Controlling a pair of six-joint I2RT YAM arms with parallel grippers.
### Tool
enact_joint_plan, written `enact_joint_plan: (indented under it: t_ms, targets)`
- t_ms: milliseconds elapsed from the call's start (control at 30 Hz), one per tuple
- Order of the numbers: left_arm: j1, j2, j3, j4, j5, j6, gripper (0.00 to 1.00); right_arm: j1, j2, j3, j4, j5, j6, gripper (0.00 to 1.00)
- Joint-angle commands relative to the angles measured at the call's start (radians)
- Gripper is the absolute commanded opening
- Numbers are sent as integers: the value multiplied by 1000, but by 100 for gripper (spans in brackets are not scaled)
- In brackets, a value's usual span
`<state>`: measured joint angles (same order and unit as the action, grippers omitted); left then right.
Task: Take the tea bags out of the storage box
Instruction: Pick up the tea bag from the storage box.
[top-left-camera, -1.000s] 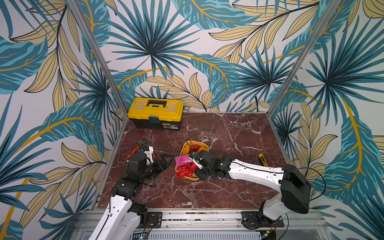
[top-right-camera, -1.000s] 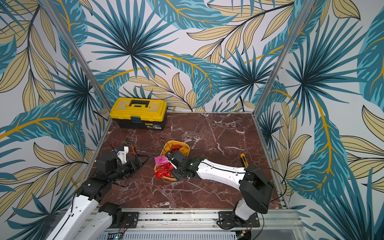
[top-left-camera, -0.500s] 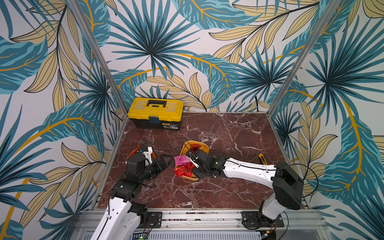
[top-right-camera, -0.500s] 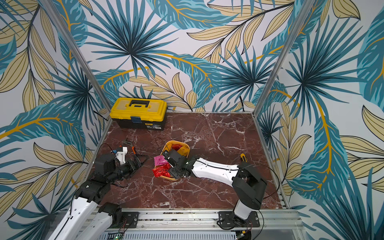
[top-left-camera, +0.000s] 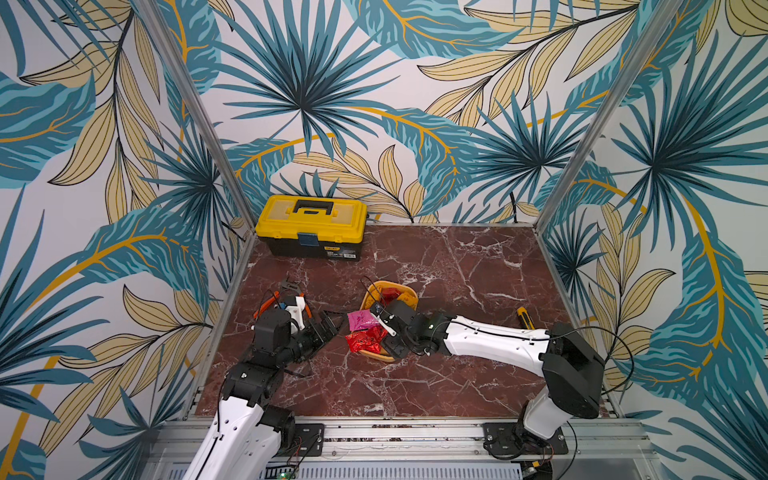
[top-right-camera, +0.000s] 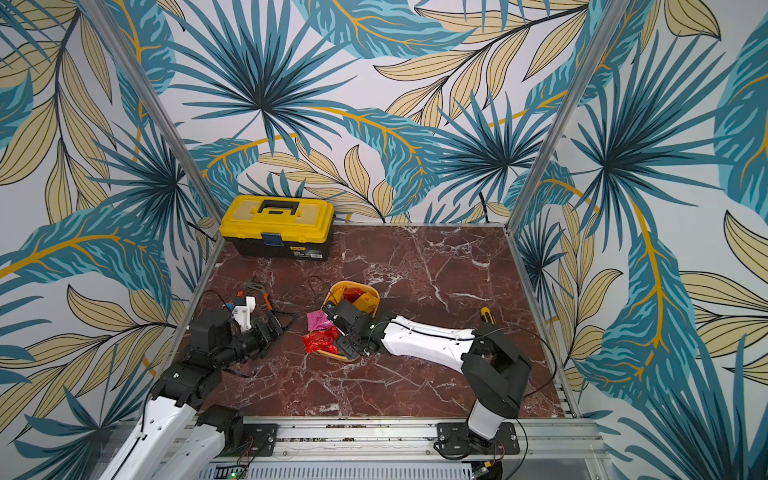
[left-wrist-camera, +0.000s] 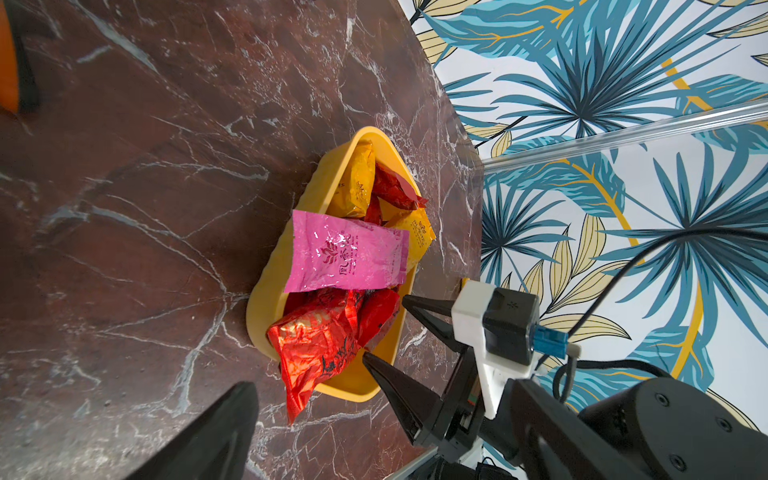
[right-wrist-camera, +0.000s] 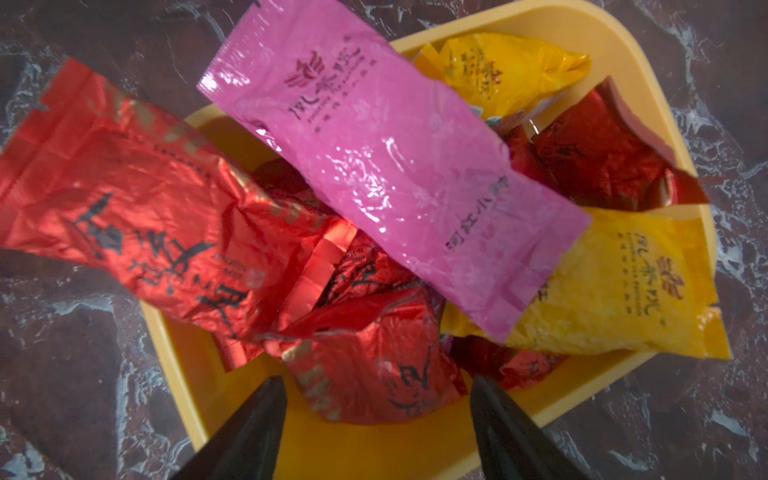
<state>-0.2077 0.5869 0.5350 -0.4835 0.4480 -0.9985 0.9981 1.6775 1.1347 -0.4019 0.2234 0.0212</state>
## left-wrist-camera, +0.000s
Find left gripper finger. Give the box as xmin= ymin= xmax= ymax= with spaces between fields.
xmin=128 ymin=382 xmax=259 ymax=479

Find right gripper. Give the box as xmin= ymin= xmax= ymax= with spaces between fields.
xmin=362 ymin=295 xmax=516 ymax=456

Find large red tea bag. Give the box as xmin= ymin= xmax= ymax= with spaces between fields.
xmin=267 ymin=288 xmax=401 ymax=423

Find pink tea bag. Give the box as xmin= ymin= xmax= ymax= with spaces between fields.
xmin=285 ymin=210 xmax=410 ymax=293

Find yellow plastic storage box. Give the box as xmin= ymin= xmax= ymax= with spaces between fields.
xmin=245 ymin=125 xmax=434 ymax=404

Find small red tea bag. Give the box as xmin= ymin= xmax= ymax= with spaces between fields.
xmin=363 ymin=162 xmax=428 ymax=226

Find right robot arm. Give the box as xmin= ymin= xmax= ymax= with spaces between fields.
xmin=363 ymin=295 xmax=767 ymax=479

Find yellow tea bag with labels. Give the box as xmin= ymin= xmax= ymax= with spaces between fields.
xmin=326 ymin=141 xmax=376 ymax=218

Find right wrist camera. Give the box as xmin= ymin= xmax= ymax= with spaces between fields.
xmin=451 ymin=280 xmax=570 ymax=420

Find orange handled pliers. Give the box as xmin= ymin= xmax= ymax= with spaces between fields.
xmin=1 ymin=1 xmax=40 ymax=115

